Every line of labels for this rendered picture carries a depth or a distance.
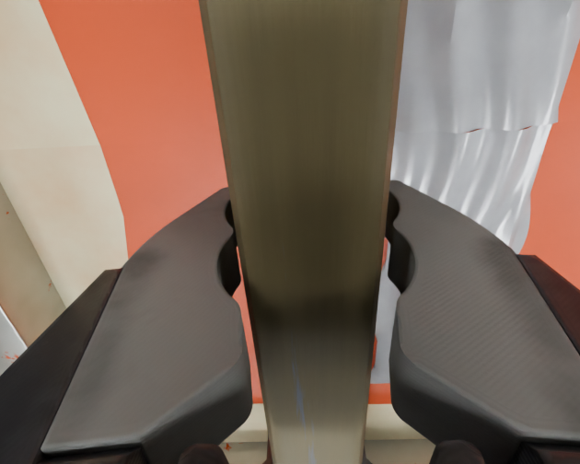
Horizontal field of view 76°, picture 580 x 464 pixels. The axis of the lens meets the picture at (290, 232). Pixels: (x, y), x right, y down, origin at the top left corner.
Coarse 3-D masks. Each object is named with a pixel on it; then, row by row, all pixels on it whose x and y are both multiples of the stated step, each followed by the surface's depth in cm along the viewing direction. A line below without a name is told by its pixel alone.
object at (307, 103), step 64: (256, 0) 5; (320, 0) 5; (384, 0) 5; (256, 64) 5; (320, 64) 5; (384, 64) 5; (256, 128) 6; (320, 128) 6; (384, 128) 6; (256, 192) 6; (320, 192) 6; (384, 192) 7; (256, 256) 7; (320, 256) 7; (256, 320) 8; (320, 320) 8; (320, 384) 9; (320, 448) 11
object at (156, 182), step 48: (144, 144) 17; (192, 144) 17; (576, 144) 17; (144, 192) 18; (192, 192) 18; (576, 192) 18; (144, 240) 20; (384, 240) 20; (528, 240) 19; (576, 240) 19; (240, 288) 21; (384, 384) 26
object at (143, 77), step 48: (48, 0) 14; (96, 0) 14; (144, 0) 14; (192, 0) 14; (96, 48) 15; (144, 48) 15; (192, 48) 15; (576, 48) 14; (96, 96) 16; (144, 96) 16; (192, 96) 16; (576, 96) 15
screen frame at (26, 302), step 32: (0, 192) 18; (0, 224) 18; (0, 256) 18; (32, 256) 20; (0, 288) 18; (32, 288) 20; (0, 320) 18; (32, 320) 20; (0, 352) 19; (224, 448) 30; (256, 448) 30; (384, 448) 29; (416, 448) 29
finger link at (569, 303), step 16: (528, 256) 8; (528, 272) 7; (544, 272) 7; (544, 288) 7; (560, 288) 7; (576, 288) 7; (560, 304) 6; (576, 304) 6; (560, 320) 6; (576, 320) 6; (576, 336) 6; (528, 448) 5; (544, 448) 5; (560, 448) 5; (576, 448) 5
